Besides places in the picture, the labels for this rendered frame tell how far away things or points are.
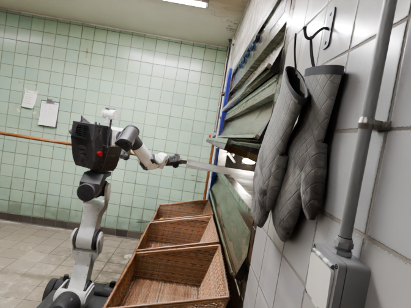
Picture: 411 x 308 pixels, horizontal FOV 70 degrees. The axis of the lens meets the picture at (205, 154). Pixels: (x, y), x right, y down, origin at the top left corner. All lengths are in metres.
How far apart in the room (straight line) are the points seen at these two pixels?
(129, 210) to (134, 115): 1.22
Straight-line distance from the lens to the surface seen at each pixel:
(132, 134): 1.93
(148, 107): 3.83
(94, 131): 1.94
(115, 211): 4.01
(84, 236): 2.17
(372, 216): 0.48
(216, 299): 1.24
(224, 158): 2.89
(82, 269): 2.27
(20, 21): 4.55
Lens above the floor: 1.43
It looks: 3 degrees down
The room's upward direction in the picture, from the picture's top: 9 degrees clockwise
